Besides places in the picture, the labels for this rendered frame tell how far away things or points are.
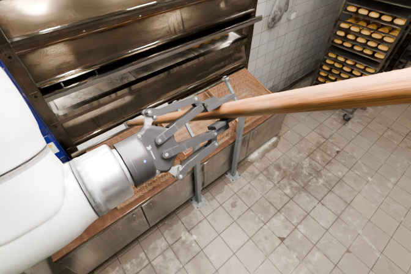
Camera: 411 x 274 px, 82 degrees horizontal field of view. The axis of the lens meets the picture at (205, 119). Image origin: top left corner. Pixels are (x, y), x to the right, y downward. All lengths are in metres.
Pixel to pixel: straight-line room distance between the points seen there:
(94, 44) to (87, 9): 0.21
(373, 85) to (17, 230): 0.38
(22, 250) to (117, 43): 1.46
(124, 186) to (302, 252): 2.23
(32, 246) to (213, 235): 2.10
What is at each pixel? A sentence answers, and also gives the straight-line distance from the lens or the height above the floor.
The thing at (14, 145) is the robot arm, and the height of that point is 2.06.
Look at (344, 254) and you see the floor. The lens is 2.63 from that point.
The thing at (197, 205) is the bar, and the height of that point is 0.01.
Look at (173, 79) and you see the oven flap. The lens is 2.09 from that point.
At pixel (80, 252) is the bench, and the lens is 2.04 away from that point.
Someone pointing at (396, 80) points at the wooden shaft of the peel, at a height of 2.14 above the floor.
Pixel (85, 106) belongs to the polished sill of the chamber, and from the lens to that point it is 1.83.
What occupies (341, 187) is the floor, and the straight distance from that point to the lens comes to 2.95.
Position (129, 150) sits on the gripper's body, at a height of 1.99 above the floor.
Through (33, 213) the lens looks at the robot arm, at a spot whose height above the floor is 2.00.
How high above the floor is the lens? 2.26
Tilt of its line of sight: 45 degrees down
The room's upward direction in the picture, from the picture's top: straight up
